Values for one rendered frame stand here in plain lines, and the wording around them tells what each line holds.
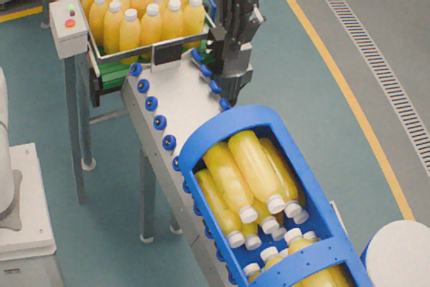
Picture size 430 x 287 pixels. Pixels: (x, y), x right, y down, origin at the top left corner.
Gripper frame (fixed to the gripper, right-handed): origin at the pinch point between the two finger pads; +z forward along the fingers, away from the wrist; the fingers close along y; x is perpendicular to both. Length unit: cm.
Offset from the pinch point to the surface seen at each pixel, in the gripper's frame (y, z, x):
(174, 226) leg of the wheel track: -32, 143, 20
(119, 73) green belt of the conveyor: -54, 61, 5
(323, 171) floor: -23, 150, 99
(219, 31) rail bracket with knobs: -45, 51, 37
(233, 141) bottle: 3.1, 31.0, 3.9
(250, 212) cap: 19.0, 36.0, -1.7
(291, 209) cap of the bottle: 23.5, 35.8, 7.1
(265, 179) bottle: 16.0, 29.5, 3.2
